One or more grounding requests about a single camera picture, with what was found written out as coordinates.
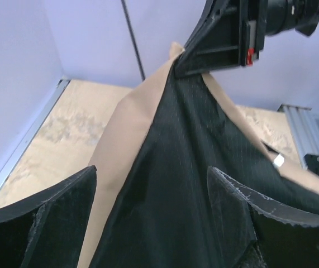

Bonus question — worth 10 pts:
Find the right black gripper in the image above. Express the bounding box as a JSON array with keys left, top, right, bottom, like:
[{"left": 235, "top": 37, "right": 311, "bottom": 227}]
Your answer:
[{"left": 174, "top": 1, "right": 265, "bottom": 78}]

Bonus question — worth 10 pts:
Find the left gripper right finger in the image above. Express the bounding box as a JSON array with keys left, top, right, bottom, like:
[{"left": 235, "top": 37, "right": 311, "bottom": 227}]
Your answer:
[{"left": 207, "top": 167, "right": 319, "bottom": 267}]

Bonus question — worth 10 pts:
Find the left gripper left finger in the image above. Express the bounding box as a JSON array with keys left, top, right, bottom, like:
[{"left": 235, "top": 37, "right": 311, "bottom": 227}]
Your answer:
[{"left": 0, "top": 166, "right": 97, "bottom": 267}]

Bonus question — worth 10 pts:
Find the black tent pole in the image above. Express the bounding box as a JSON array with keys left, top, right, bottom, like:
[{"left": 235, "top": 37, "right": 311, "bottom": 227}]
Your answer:
[{"left": 121, "top": 0, "right": 146, "bottom": 81}]

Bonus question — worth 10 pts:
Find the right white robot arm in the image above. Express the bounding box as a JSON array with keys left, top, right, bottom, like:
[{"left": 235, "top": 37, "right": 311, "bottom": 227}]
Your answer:
[{"left": 175, "top": 0, "right": 319, "bottom": 77}]

